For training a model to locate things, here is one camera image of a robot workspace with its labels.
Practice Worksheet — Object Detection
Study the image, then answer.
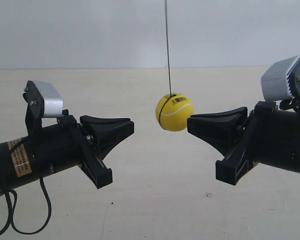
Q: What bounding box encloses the black hanging string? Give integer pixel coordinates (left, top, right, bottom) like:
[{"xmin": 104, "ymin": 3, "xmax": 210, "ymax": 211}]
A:
[{"xmin": 163, "ymin": 0, "xmax": 173, "ymax": 97}]

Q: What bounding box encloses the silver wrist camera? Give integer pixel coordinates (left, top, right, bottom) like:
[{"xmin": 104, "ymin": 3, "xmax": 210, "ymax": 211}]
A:
[
  {"xmin": 260, "ymin": 55, "xmax": 300, "ymax": 112},
  {"xmin": 22, "ymin": 80, "xmax": 64, "ymax": 136}
]

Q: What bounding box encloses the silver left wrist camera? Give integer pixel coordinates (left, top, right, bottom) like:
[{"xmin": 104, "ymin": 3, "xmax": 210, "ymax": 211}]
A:
[{"xmin": 22, "ymin": 80, "xmax": 64, "ymax": 136}]

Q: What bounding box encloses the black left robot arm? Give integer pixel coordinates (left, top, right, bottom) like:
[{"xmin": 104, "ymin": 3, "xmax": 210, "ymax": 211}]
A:
[{"xmin": 0, "ymin": 114, "xmax": 135, "ymax": 193}]

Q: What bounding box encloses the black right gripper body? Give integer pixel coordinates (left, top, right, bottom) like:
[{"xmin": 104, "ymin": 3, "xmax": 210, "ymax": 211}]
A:
[{"xmin": 215, "ymin": 101, "xmax": 300, "ymax": 186}]

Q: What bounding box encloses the yellow tennis ball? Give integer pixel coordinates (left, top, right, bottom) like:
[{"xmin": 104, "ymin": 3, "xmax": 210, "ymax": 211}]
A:
[{"xmin": 155, "ymin": 93, "xmax": 195, "ymax": 132}]

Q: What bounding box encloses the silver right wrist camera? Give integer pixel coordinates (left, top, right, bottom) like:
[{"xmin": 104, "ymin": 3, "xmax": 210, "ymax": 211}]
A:
[{"xmin": 260, "ymin": 55, "xmax": 300, "ymax": 112}]

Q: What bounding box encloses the black left camera cable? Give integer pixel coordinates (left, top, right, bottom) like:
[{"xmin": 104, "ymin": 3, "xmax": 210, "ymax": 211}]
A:
[{"xmin": 0, "ymin": 137, "xmax": 52, "ymax": 235}]

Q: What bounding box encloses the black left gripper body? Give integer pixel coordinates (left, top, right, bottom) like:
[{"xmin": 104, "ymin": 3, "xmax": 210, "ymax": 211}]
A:
[{"xmin": 31, "ymin": 109, "xmax": 113, "ymax": 189}]

